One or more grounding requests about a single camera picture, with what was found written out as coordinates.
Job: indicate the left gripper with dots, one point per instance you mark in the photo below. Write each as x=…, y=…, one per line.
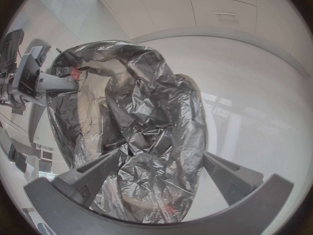
x=25, y=77

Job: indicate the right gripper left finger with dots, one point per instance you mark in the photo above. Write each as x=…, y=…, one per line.
x=84, y=180

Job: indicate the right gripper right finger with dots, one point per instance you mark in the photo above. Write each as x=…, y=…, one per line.
x=232, y=182

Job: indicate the black plastic bag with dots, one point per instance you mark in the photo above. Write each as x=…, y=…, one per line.
x=151, y=106

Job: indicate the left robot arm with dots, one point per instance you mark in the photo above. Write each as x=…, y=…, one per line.
x=6, y=87

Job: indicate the beige cabinet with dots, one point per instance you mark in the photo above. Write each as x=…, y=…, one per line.
x=220, y=4

